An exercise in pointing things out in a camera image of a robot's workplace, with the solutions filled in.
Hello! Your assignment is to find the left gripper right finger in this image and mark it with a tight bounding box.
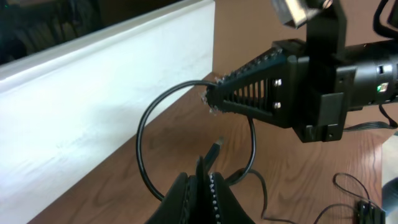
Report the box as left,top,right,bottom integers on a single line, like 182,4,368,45
209,172,254,224

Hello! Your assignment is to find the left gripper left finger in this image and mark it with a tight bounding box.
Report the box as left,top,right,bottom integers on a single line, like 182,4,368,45
146,172,197,224

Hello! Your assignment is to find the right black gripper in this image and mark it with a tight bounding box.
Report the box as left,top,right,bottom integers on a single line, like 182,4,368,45
206,1,353,142

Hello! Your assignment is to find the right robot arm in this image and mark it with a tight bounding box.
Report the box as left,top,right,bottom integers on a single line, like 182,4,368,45
206,1,397,142

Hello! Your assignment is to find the wooden side board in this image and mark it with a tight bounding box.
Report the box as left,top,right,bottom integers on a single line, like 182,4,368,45
213,0,386,75

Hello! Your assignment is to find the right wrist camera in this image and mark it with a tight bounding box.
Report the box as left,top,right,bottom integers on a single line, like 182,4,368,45
271,0,333,29

